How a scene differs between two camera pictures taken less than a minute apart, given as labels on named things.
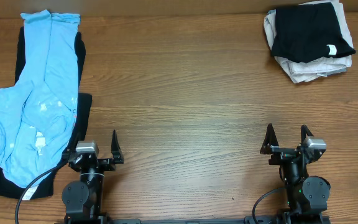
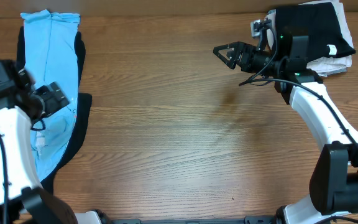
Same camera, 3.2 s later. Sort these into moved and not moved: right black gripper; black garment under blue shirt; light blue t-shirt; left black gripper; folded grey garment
Moved: left black gripper; right black gripper
Not moved: folded grey garment; light blue t-shirt; black garment under blue shirt
